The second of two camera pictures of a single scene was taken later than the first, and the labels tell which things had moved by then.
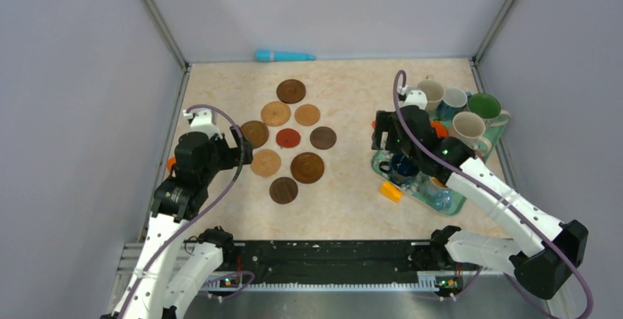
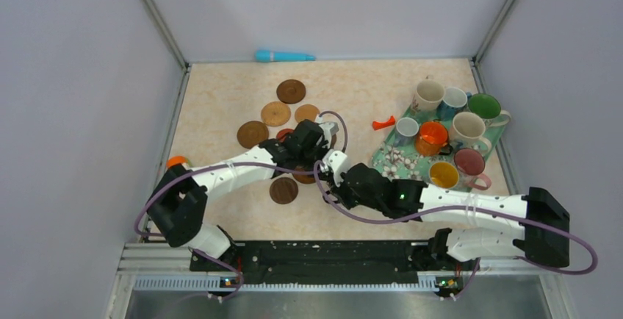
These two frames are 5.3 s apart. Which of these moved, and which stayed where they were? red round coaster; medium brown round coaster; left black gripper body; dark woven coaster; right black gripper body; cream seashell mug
Moved: right black gripper body; left black gripper body
Stayed: medium brown round coaster; dark woven coaster; cream seashell mug; red round coaster
